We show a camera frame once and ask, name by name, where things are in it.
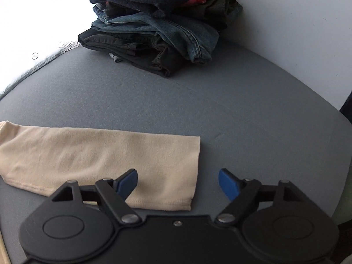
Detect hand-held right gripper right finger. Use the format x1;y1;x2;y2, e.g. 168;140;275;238
215;168;307;224

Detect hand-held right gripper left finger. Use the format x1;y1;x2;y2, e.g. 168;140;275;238
49;168;143;225

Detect beige garment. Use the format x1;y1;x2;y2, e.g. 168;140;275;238
0;120;201;212

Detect blue jeans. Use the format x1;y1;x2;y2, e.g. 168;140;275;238
92;4;221;65

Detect white side board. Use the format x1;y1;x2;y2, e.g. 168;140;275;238
220;0;352;111

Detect dark olive garment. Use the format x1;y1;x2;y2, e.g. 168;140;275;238
190;0;244;33

